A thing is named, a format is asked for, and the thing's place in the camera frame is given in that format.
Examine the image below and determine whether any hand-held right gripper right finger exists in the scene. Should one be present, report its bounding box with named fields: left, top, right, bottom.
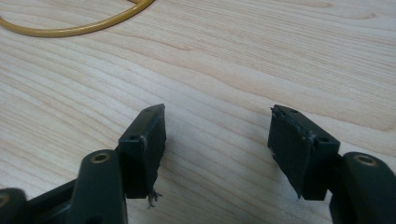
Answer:
left=267, top=104, right=342, bottom=202

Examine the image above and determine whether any gold metal ring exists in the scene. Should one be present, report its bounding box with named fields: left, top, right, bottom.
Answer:
left=0, top=0, right=156, bottom=38

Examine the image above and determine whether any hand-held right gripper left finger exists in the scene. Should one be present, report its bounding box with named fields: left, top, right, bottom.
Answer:
left=117, top=103, right=167, bottom=209

